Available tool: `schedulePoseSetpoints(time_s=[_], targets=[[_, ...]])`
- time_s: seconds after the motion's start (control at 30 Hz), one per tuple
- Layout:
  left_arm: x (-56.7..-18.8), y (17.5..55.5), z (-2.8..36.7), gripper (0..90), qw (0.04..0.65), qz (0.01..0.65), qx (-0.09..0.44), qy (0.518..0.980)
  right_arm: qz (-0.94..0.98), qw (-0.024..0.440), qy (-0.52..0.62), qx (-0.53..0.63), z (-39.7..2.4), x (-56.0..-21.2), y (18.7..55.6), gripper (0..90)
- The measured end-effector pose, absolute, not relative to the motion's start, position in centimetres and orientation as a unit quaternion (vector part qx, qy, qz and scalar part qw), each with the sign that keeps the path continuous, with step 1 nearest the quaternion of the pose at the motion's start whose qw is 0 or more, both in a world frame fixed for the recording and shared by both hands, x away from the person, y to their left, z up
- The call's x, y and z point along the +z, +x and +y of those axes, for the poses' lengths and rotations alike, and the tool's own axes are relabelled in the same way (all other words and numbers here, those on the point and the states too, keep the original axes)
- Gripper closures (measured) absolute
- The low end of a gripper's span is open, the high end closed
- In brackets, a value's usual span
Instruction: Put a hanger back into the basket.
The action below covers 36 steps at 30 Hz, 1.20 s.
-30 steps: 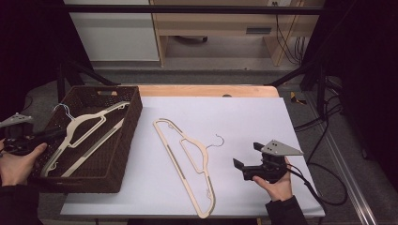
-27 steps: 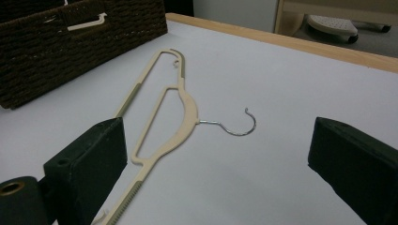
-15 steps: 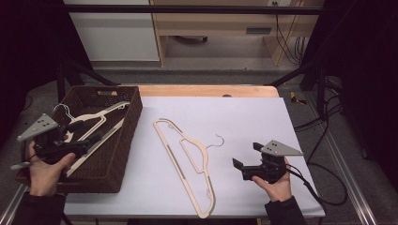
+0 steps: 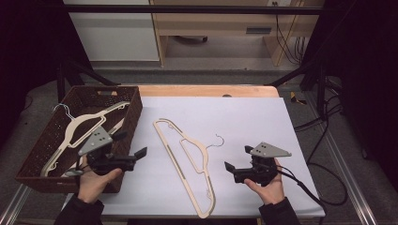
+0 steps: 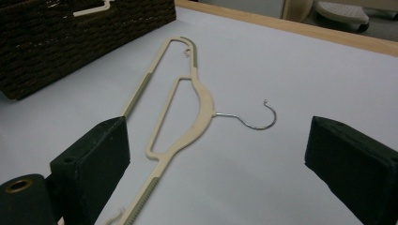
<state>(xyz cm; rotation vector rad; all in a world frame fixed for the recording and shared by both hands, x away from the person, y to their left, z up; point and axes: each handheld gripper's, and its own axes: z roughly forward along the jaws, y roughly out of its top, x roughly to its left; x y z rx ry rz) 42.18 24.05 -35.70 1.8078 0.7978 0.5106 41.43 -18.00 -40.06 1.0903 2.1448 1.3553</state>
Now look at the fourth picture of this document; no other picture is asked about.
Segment black metal stand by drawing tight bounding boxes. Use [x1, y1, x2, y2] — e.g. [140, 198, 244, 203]
[266, 60, 330, 119]
[56, 58, 122, 104]

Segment person's right hand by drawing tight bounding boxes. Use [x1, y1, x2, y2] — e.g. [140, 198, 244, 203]
[243, 158, 286, 206]

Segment white table sheet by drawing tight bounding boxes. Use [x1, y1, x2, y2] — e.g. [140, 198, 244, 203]
[62, 96, 327, 218]

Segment black hanging desk cables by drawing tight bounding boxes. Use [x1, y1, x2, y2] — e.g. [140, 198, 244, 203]
[272, 1, 305, 66]

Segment yellow and black tool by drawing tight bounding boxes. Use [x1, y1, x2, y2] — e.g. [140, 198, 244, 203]
[289, 91, 308, 106]

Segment grey power strip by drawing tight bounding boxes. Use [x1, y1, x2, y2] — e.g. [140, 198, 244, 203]
[245, 27, 272, 35]

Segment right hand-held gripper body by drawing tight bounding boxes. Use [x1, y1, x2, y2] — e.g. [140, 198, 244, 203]
[233, 142, 293, 188]

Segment person's left hand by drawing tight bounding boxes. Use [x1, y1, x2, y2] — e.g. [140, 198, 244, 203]
[76, 155, 124, 204]

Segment black floor cables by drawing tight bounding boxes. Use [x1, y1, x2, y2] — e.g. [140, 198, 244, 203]
[293, 93, 344, 133]

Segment white cabinet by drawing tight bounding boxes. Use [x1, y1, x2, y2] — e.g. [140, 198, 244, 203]
[62, 0, 161, 62]

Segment aluminium rail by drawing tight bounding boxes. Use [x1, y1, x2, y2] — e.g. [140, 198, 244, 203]
[303, 93, 378, 225]
[0, 183, 31, 225]

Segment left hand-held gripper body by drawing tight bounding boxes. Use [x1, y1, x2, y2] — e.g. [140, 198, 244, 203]
[78, 126, 139, 176]

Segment black horizontal frame bar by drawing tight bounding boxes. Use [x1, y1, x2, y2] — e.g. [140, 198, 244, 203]
[62, 4, 325, 15]

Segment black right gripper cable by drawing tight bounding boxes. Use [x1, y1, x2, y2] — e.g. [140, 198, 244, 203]
[276, 161, 349, 225]

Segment grey left gripper cable plug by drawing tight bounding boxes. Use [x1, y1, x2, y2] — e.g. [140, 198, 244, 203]
[63, 168, 84, 178]

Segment black curtain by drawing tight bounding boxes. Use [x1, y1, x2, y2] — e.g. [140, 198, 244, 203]
[302, 0, 398, 190]
[0, 0, 92, 149]

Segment beige plastic clothes hanger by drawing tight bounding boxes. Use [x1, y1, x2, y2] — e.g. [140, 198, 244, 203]
[152, 117, 225, 219]
[40, 100, 130, 178]

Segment brown woven basket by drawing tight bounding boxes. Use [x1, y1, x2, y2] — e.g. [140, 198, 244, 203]
[14, 84, 144, 194]

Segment light wooden desk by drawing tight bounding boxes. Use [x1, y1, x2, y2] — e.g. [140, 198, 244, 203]
[149, 0, 325, 68]

